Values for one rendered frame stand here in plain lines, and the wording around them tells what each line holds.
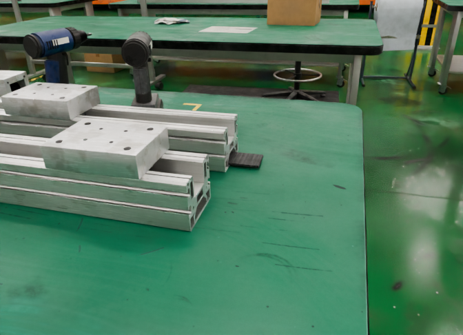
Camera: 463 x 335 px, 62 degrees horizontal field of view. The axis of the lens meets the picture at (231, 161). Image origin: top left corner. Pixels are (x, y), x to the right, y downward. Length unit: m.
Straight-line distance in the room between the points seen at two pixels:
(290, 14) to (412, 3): 1.76
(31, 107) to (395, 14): 3.57
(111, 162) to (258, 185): 0.27
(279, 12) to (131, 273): 2.21
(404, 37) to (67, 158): 3.78
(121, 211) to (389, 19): 3.67
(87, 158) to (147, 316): 0.25
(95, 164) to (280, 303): 0.32
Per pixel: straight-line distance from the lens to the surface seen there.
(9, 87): 1.24
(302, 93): 3.48
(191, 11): 4.19
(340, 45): 1.97
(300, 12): 2.55
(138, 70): 0.94
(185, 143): 0.75
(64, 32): 1.13
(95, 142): 0.62
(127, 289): 0.53
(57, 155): 0.64
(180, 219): 0.59
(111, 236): 0.62
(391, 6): 4.06
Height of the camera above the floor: 1.14
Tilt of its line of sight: 27 degrees down
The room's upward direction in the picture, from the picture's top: 2 degrees counter-clockwise
